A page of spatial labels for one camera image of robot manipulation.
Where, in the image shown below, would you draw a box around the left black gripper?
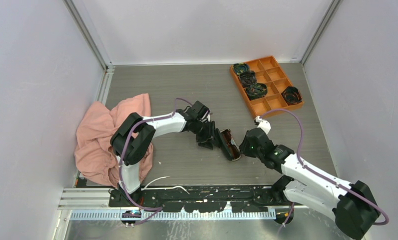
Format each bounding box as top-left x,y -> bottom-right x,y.
192,120 -> 220,151

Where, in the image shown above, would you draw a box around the black glasses case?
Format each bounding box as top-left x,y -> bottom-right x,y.
220,129 -> 234,162

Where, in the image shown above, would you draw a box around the brown tortoise sunglasses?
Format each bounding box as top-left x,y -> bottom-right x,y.
225,129 -> 241,161

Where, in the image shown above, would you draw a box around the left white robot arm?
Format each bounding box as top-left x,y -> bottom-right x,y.
110,101 -> 222,207

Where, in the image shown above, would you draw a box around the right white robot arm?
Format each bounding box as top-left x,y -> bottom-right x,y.
240,127 -> 381,240

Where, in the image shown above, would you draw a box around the rolled dark belt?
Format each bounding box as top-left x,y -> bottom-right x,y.
232,62 -> 250,76
281,86 -> 303,106
239,70 -> 257,88
245,83 -> 268,101

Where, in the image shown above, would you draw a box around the rolled dark belt right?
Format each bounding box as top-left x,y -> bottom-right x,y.
281,86 -> 303,106

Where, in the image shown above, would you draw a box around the rolled dark belt top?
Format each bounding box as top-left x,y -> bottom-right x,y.
232,62 -> 250,76

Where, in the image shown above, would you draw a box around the orange compartment tray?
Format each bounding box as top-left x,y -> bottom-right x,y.
229,55 -> 304,118

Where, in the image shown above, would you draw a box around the pink cloth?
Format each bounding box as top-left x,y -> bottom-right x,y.
74,93 -> 151,188

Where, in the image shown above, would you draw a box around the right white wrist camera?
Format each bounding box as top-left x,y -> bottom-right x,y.
254,116 -> 271,135

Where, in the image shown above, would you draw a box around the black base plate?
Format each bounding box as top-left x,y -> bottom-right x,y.
108,184 -> 291,213

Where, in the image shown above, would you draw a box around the white loose wire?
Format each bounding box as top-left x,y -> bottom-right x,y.
141,175 -> 190,195

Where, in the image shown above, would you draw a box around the slotted cable duct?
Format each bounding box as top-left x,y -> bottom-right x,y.
70,209 -> 276,221

